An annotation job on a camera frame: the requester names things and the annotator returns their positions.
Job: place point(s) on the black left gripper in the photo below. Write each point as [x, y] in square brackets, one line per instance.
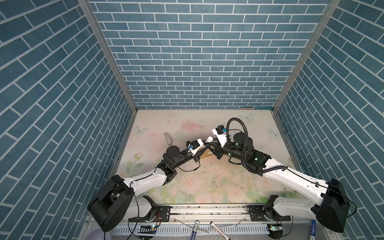
[198, 156]

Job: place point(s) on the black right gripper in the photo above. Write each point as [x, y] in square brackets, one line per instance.
[217, 150]

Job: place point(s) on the brown kraft envelope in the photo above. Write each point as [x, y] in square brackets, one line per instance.
[205, 155]

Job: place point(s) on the white glue stick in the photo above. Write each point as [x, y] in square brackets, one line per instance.
[208, 140]

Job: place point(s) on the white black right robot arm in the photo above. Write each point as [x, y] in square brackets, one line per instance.
[324, 201]

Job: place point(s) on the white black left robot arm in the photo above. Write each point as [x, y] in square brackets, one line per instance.
[119, 197]

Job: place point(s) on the grey stapler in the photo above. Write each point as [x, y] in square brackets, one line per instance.
[168, 139]

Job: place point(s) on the black marker pen middle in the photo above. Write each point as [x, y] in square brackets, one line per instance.
[219, 231]

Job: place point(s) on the blue marker pen left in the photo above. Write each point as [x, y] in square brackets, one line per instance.
[194, 231]

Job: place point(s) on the blue marker pen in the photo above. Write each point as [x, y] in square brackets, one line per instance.
[312, 234]
[194, 231]

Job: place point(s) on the left circuit board green led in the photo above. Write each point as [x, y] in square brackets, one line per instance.
[146, 232]

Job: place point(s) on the circuit board green led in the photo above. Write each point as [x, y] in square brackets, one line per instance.
[146, 232]
[275, 231]

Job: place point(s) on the right circuit board green led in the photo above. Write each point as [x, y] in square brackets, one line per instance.
[275, 231]

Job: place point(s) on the blue marker pen right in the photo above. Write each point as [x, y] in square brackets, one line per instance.
[312, 234]

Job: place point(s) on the white cup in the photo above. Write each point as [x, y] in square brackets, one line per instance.
[97, 234]

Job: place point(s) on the metal corner post left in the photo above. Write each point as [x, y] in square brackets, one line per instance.
[92, 20]

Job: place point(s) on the metal corner post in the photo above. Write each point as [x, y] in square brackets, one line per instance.
[92, 20]
[318, 30]

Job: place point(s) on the metal corner post right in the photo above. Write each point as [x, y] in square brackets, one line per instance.
[318, 30]

